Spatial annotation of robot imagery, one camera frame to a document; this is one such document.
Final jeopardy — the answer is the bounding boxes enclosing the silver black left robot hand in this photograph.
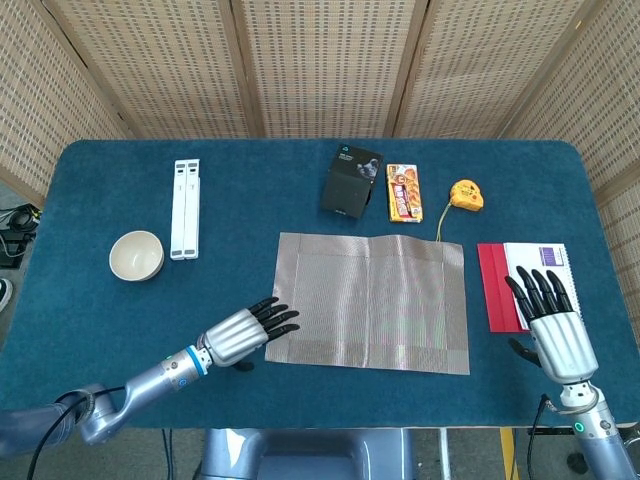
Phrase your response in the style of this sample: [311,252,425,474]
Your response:
[197,296,301,372]

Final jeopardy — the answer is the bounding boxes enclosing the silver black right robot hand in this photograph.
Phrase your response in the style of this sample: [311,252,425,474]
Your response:
[503,265,600,386]

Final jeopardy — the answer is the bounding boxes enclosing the cream round bowl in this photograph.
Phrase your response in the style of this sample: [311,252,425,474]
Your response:
[108,230,165,283]

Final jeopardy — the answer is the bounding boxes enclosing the brown woven placemat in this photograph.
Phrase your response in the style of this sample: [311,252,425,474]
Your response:
[264,231,471,375]

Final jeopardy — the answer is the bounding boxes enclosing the blue felt table cover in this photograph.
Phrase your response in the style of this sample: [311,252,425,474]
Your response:
[9,138,640,430]

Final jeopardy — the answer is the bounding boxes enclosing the red folder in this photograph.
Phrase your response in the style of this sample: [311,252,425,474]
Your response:
[476,242,532,334]

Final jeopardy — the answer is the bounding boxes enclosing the white spiral notebook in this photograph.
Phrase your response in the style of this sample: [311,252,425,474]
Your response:
[502,242,584,331]

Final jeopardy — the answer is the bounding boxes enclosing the white folded laptop stand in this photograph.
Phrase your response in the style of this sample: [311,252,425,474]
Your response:
[169,158,201,261]

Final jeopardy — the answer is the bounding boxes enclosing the blue-grey robot torso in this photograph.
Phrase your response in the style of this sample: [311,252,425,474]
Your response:
[199,428,416,480]

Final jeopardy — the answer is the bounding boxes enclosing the yellow tape measure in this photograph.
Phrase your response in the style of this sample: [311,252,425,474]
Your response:
[435,179,485,244]

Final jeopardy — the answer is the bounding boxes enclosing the black cardboard box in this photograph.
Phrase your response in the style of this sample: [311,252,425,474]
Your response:
[319,143,385,221]

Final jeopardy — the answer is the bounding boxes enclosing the yellow snack box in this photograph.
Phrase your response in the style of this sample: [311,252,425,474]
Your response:
[385,163,424,224]

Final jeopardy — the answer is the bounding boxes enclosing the woven rattan folding screen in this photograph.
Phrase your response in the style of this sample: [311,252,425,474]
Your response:
[0,0,640,351]

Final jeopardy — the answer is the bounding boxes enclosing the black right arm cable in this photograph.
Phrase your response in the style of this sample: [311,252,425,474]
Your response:
[527,393,554,480]

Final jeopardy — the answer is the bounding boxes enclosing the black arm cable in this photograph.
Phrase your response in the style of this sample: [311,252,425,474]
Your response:
[527,393,554,480]
[27,385,126,480]

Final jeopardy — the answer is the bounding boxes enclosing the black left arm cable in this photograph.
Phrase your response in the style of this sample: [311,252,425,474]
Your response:
[27,385,126,480]

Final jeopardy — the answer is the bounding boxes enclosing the black cables and floor devices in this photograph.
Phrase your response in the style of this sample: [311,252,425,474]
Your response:
[0,202,44,267]

